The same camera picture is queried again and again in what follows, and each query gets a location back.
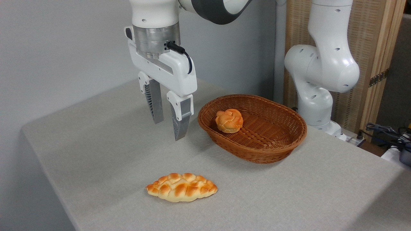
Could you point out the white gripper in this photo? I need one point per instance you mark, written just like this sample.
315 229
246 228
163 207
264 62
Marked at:
175 72

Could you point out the braided long bread loaf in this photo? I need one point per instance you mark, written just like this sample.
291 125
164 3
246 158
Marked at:
181 188

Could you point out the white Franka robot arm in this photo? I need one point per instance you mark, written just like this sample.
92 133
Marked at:
321 64

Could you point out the round orange bread roll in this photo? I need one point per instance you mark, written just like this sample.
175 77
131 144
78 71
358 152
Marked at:
229 121

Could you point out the brown wicker basket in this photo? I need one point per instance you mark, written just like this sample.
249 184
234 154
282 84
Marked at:
273 141

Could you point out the white power strip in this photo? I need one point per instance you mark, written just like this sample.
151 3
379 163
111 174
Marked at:
353 140

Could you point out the wooden bamboo folding screen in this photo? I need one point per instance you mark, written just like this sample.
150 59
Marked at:
369 32

